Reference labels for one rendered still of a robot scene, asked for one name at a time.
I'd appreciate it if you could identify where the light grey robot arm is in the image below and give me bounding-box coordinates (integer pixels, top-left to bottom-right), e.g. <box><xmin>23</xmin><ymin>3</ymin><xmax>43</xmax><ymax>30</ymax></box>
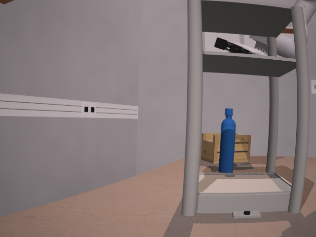
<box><xmin>249</xmin><ymin>0</ymin><xmax>316</xmax><ymax>59</ymax></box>

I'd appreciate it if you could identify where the grey shelving unit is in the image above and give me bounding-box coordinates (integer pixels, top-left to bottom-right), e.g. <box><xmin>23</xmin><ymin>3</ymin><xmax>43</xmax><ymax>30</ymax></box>
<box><xmin>181</xmin><ymin>0</ymin><xmax>310</xmax><ymax>218</ymax></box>

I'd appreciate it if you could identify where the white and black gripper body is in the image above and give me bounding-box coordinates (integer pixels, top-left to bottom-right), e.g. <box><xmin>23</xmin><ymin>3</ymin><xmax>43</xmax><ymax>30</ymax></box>
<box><xmin>232</xmin><ymin>41</ymin><xmax>267</xmax><ymax>56</ymax></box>

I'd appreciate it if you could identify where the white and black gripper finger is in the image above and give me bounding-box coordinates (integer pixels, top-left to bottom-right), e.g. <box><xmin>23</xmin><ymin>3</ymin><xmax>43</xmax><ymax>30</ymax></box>
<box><xmin>214</xmin><ymin>38</ymin><xmax>233</xmax><ymax>51</ymax></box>
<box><xmin>230</xmin><ymin>44</ymin><xmax>252</xmax><ymax>54</ymax></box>

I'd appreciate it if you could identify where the wooden crate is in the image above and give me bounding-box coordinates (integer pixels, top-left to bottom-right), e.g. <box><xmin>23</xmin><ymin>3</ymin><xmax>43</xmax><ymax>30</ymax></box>
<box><xmin>200</xmin><ymin>133</ymin><xmax>249</xmax><ymax>164</ymax></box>

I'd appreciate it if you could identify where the dark blue bottle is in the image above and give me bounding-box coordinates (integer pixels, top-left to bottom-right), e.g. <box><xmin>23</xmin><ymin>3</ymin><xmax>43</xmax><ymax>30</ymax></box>
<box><xmin>218</xmin><ymin>108</ymin><xmax>236</xmax><ymax>173</ymax></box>

